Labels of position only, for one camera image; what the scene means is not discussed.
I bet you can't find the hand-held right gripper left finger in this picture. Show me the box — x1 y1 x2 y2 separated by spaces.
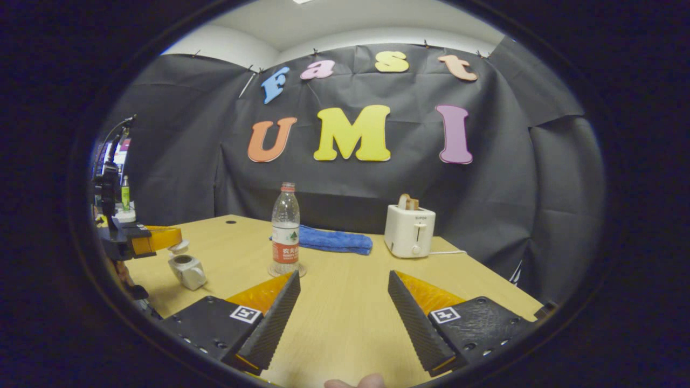
159 271 301 376

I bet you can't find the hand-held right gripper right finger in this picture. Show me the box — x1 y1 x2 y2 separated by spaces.
387 271 540 378

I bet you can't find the round wooden coaster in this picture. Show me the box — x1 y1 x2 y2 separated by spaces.
268 263 307 279

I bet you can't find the white floral teacup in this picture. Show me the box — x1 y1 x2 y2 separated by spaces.
168 254 207 292

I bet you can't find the clear plastic water bottle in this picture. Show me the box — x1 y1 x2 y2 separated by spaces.
271 182 301 275

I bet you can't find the computer monitor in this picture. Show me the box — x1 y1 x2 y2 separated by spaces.
97 137 132 178

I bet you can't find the white toaster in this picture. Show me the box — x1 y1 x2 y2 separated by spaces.
384 204 436 259

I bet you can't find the blue towel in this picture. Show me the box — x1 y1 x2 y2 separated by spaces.
270 225 374 256

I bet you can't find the black backdrop cloth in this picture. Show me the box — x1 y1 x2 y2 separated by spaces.
100 35 604 302

